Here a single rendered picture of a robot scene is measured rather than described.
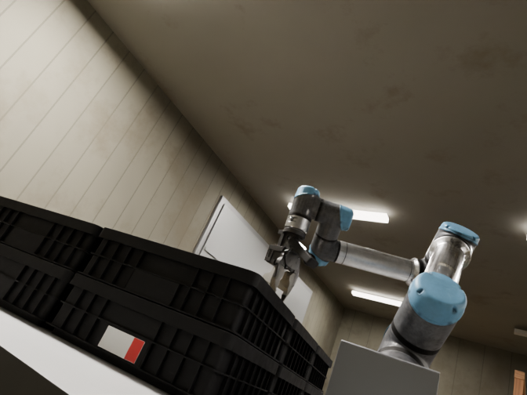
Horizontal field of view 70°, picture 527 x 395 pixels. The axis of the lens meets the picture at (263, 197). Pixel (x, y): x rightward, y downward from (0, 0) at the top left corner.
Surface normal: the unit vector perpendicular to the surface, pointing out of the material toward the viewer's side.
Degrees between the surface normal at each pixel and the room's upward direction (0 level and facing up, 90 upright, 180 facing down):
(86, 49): 90
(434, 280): 57
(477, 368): 90
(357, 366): 90
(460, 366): 90
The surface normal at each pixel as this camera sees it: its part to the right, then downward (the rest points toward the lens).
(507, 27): -0.36, 0.84
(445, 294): 0.17, -0.84
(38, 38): 0.82, 0.08
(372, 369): -0.36, -0.54
